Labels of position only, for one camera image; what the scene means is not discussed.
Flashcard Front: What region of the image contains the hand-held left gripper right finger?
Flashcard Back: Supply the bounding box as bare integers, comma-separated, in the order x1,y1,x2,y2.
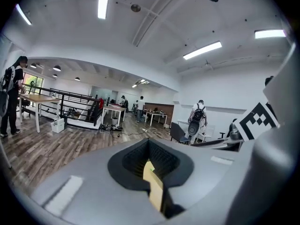
148,138,255,225

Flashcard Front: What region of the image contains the black office chair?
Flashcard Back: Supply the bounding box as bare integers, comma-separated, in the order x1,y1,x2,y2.
219,118,240,140

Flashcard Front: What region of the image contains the long ceiling light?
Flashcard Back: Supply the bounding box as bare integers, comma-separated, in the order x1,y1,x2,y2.
182,40,223,60
97,0,111,20
254,29,287,39
15,3,32,26

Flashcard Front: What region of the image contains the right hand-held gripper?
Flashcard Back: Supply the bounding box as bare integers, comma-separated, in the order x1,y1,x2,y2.
191,43,300,225

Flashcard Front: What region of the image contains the wooden desk with white legs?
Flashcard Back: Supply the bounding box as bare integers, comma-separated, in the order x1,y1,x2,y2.
18,93,62,134

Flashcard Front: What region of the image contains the dark blue chair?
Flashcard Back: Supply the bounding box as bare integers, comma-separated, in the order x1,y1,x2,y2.
170,122,191,145

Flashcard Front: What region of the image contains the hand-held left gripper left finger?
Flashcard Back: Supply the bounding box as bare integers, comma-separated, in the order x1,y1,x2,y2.
29,138,170,225

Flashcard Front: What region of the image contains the white box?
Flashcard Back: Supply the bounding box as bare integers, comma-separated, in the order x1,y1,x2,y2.
51,118,66,134

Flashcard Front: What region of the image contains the black metal railing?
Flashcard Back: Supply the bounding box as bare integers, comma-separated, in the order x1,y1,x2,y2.
22,83,104,127

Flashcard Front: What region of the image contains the white stool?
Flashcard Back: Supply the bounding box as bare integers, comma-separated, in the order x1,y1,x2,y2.
196,125,216,143

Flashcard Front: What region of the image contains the brown wooden wall panel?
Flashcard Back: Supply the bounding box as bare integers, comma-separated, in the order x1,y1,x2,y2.
143,102,175,124

